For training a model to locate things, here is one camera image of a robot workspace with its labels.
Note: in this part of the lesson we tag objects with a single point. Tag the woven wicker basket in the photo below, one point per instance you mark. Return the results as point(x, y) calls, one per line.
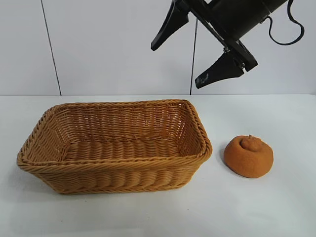
point(113, 153)

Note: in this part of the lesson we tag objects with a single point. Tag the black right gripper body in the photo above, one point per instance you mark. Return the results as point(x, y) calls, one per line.
point(237, 19)

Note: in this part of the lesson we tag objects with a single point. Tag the orange round bun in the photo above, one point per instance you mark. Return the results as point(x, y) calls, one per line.
point(248, 158)

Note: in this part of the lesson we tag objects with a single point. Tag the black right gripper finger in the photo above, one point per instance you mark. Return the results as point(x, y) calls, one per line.
point(172, 26)
point(219, 73)

